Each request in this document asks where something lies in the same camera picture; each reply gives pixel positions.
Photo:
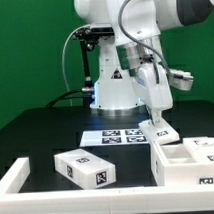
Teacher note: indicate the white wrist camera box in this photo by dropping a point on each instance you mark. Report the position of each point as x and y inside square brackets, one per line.
[180, 79]

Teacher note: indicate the white door panel with knob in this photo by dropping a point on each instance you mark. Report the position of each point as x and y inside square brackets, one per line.
[201, 148]

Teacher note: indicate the white table border frame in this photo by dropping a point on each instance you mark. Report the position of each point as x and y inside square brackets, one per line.
[128, 200]

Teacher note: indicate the white cabinet top block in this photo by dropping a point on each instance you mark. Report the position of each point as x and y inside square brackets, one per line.
[86, 170]

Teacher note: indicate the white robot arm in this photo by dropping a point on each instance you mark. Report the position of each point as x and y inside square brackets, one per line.
[133, 72]

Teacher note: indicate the black camera on stand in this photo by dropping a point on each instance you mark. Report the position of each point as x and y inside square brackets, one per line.
[89, 37]

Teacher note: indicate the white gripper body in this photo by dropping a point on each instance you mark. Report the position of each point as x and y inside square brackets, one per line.
[156, 95]

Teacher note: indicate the white cabinet body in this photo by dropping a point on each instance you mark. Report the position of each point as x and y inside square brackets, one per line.
[173, 165]

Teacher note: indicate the white sheet with markers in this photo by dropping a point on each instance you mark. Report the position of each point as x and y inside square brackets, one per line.
[112, 137]

